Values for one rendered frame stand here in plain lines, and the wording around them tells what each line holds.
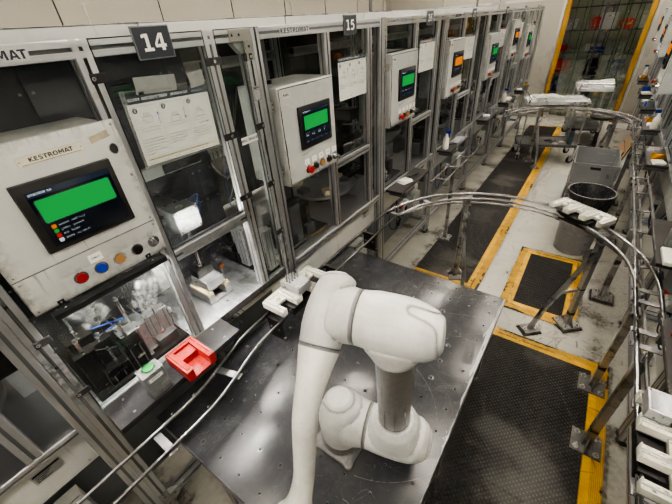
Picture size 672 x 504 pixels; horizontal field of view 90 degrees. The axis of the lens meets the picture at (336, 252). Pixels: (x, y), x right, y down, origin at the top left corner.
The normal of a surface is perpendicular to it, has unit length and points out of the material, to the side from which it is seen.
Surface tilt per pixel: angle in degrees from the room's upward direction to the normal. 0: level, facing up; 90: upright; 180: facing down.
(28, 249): 90
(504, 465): 0
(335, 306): 38
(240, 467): 0
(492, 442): 0
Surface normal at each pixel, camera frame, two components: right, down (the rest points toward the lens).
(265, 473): -0.07, -0.83
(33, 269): 0.82, 0.28
